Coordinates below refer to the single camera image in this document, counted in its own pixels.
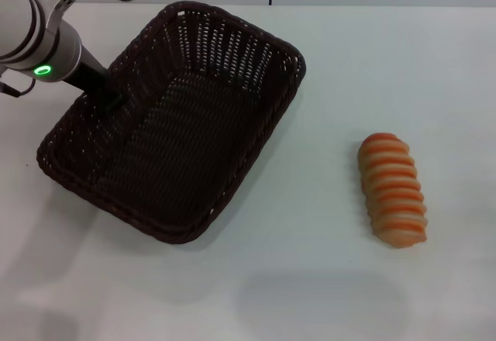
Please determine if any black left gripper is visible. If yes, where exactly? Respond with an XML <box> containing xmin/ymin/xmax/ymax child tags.
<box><xmin>63</xmin><ymin>42</ymin><xmax>128</xmax><ymax>112</ymax></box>

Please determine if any black woven rectangular basket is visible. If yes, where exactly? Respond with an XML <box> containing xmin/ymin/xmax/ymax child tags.
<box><xmin>36</xmin><ymin>1</ymin><xmax>307</xmax><ymax>246</ymax></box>

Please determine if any orange striped bread loaf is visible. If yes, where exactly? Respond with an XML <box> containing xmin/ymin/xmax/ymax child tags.
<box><xmin>356</xmin><ymin>133</ymin><xmax>429</xmax><ymax>248</ymax></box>

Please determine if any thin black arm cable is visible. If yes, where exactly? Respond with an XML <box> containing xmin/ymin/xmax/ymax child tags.
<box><xmin>0</xmin><ymin>79</ymin><xmax>36</xmax><ymax>97</ymax></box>

